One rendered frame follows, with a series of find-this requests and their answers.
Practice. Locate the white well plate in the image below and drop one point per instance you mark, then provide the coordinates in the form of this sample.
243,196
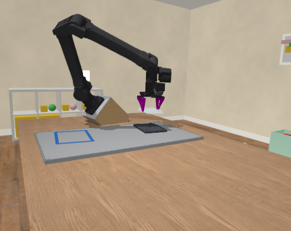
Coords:
151,110

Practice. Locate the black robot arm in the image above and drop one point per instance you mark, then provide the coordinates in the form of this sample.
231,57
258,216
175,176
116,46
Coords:
82,27

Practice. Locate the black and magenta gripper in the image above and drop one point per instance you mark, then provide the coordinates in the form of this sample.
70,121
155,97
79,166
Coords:
141,99

